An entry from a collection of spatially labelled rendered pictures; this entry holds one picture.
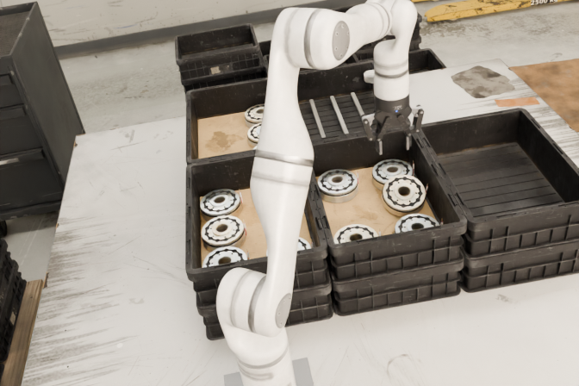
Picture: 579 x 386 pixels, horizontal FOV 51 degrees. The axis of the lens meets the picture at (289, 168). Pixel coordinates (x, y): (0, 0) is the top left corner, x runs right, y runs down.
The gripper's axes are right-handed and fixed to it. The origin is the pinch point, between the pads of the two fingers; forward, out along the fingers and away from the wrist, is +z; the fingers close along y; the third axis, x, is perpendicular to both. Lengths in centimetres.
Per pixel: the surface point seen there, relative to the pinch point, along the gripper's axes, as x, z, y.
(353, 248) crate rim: -21.3, 8.8, -14.2
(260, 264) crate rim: -21.5, 8.2, -33.8
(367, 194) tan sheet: 6.2, 18.5, -5.4
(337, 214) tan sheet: 0.6, 18.2, -14.3
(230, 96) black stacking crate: 57, 12, -37
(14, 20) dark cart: 165, 16, -132
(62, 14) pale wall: 318, 72, -156
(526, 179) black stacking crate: 1.9, 19.2, 34.0
